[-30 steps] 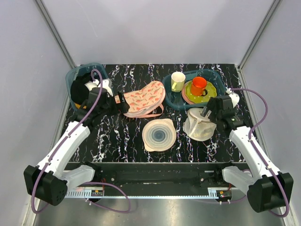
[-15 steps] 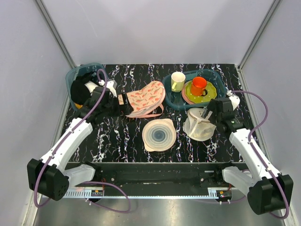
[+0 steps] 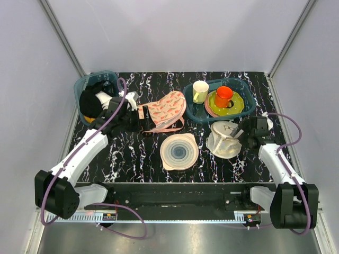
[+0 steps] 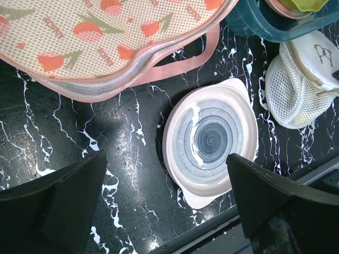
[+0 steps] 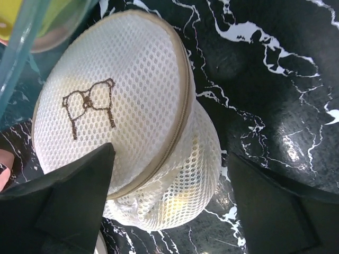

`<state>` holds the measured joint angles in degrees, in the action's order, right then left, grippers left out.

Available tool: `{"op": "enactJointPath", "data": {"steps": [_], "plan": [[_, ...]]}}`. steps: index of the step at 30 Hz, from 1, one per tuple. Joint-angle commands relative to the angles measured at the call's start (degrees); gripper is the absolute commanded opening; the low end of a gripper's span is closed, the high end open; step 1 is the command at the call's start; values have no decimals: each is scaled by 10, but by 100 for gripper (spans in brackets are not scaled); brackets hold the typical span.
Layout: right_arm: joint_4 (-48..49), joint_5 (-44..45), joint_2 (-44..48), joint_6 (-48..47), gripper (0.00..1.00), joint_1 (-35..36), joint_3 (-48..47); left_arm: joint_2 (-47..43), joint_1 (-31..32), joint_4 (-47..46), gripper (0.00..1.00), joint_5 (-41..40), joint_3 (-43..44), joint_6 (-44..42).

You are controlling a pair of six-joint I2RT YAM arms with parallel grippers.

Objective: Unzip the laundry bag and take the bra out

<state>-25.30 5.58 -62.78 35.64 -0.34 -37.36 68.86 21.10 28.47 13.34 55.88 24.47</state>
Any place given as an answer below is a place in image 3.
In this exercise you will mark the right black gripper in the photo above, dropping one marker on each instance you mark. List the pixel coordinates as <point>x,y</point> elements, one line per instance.
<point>244,125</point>

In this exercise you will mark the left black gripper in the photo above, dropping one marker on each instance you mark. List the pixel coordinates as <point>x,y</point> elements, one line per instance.
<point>143,125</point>

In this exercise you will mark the white mesh laundry bag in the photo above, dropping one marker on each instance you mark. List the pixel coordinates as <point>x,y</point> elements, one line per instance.
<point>219,141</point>

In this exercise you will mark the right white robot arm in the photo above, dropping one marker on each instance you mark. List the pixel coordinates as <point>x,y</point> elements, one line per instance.
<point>294,203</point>

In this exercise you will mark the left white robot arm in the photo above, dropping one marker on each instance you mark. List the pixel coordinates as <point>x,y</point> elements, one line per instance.
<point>56,191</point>

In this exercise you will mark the pink floral laundry bag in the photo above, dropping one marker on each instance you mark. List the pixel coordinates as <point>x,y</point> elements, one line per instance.
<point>167,113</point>

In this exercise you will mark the white bra in bin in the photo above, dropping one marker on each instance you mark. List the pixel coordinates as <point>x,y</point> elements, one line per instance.
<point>104,99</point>

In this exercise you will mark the pink plate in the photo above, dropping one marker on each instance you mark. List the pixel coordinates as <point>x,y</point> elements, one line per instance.
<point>211,108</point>

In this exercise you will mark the orange mug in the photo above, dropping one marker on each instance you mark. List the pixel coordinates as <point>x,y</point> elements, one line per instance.
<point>223,97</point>

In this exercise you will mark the swirl pattern ceramic plate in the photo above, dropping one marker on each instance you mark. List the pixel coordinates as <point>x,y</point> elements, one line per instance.
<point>179,152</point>

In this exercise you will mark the pale yellow mug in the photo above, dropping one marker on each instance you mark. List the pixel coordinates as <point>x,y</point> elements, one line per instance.
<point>200,91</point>

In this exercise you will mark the yellow garment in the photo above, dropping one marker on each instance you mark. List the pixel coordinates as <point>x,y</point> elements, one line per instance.
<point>88,120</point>

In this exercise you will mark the black garment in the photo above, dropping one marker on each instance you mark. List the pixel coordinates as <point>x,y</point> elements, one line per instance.
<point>89,104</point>

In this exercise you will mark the left teal plastic bin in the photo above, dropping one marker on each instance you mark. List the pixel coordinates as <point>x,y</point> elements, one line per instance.
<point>110,85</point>

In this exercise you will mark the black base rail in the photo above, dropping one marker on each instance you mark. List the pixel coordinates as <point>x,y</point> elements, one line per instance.
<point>185,201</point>

